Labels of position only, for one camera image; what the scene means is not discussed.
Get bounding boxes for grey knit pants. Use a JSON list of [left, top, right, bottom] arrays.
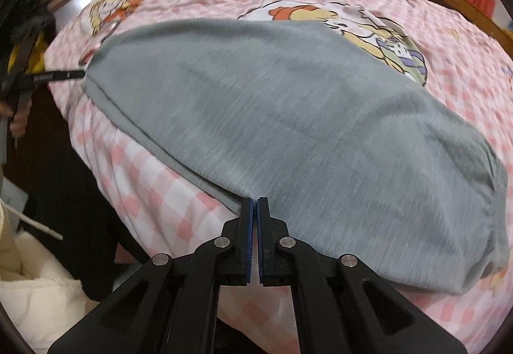
[[83, 19, 509, 294]]

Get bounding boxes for pink checkered bed sheet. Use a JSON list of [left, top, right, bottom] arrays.
[[44, 0, 512, 353]]

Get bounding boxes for white fabric pile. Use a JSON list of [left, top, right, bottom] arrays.
[[1, 204, 98, 353]]

